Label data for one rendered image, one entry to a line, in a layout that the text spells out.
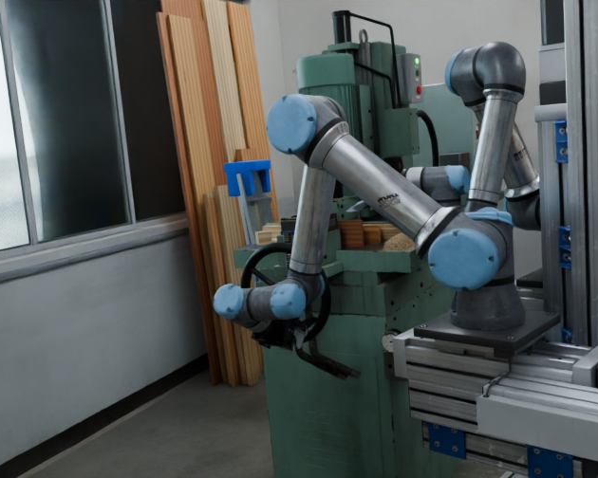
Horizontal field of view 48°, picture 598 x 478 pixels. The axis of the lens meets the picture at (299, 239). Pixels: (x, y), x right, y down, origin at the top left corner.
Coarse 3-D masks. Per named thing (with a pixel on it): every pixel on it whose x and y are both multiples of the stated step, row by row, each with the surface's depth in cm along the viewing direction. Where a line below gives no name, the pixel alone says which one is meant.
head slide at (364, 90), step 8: (360, 88) 211; (368, 88) 216; (360, 96) 211; (368, 96) 216; (360, 104) 211; (368, 104) 216; (360, 112) 211; (368, 112) 216; (360, 120) 212; (368, 120) 216; (360, 128) 212; (368, 128) 216; (360, 136) 213; (368, 136) 216; (368, 144) 216; (344, 192) 219; (360, 200) 216; (368, 208) 216; (368, 216) 216
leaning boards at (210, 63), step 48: (192, 0) 360; (192, 48) 348; (240, 48) 391; (192, 96) 346; (240, 96) 394; (192, 144) 343; (240, 144) 391; (192, 192) 346; (192, 240) 344; (240, 240) 354; (240, 336) 348
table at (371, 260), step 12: (240, 252) 213; (252, 252) 211; (276, 252) 206; (336, 252) 195; (348, 252) 193; (360, 252) 191; (372, 252) 189; (384, 252) 187; (396, 252) 186; (408, 252) 184; (240, 264) 214; (264, 264) 209; (276, 264) 207; (336, 264) 192; (348, 264) 194; (360, 264) 192; (372, 264) 190; (384, 264) 188; (396, 264) 186; (408, 264) 184; (420, 264) 190
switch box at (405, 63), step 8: (400, 56) 221; (408, 56) 219; (416, 56) 224; (400, 64) 221; (408, 64) 220; (416, 64) 224; (400, 72) 222; (408, 72) 220; (400, 80) 222; (408, 80) 221; (400, 88) 223; (408, 88) 221; (416, 88) 224; (408, 96) 222; (416, 96) 224
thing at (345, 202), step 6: (336, 198) 213; (342, 198) 211; (348, 198) 212; (354, 198) 215; (336, 204) 206; (342, 204) 208; (348, 204) 212; (354, 204) 215; (336, 210) 206; (342, 210) 208; (342, 216) 207; (348, 216) 212; (354, 216) 215
